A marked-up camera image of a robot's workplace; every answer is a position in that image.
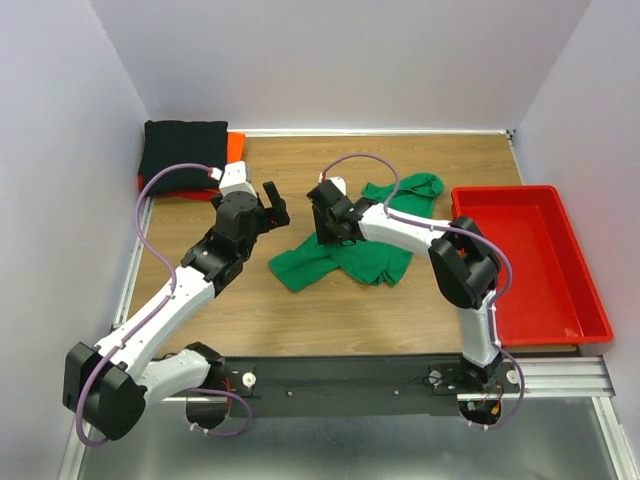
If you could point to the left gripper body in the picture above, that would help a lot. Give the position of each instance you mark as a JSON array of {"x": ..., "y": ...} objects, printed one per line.
[{"x": 267, "y": 219}]

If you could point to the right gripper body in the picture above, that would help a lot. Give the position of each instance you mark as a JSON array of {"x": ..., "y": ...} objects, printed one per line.
[{"x": 324, "y": 231}]

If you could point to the green t shirt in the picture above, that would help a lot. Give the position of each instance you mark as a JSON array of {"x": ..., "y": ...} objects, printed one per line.
[{"x": 370, "y": 263}]

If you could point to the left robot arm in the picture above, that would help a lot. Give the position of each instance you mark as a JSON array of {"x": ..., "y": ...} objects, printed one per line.
[{"x": 108, "y": 386}]

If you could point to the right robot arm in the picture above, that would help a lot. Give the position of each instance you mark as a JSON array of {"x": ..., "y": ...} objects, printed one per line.
[{"x": 464, "y": 263}]

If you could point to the folded red t shirt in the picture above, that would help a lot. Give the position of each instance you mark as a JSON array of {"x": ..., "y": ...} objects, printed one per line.
[{"x": 203, "y": 195}]

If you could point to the folded orange t shirt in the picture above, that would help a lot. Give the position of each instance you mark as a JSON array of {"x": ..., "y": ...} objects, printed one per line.
[{"x": 235, "y": 146}]

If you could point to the folded black t shirt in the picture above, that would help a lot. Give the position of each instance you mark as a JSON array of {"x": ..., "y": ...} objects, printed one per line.
[{"x": 171, "y": 142}]

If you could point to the red plastic bin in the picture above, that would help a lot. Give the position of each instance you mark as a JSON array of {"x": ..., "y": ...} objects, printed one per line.
[{"x": 553, "y": 299}]

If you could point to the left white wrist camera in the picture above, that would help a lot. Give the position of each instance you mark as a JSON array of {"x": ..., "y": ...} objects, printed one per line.
[{"x": 236, "y": 178}]

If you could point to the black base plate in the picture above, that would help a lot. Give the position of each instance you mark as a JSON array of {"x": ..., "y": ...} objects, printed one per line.
[{"x": 354, "y": 386}]

